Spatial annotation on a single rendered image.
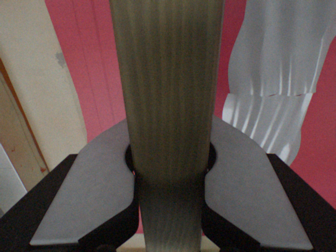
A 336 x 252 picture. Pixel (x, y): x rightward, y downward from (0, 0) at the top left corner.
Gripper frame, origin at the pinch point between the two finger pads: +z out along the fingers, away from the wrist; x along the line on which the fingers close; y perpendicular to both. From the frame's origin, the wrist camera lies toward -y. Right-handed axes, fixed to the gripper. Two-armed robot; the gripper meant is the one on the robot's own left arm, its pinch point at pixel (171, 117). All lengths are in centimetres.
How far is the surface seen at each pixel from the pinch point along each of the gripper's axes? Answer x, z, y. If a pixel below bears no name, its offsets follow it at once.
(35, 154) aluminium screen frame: -13.8, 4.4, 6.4
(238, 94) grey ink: 5.4, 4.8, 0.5
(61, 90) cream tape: -9.6, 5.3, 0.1
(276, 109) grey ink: 8.8, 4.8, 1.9
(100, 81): -6.1, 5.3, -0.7
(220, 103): 4.1, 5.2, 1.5
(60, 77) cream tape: -9.4, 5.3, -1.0
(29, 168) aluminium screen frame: -13.8, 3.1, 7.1
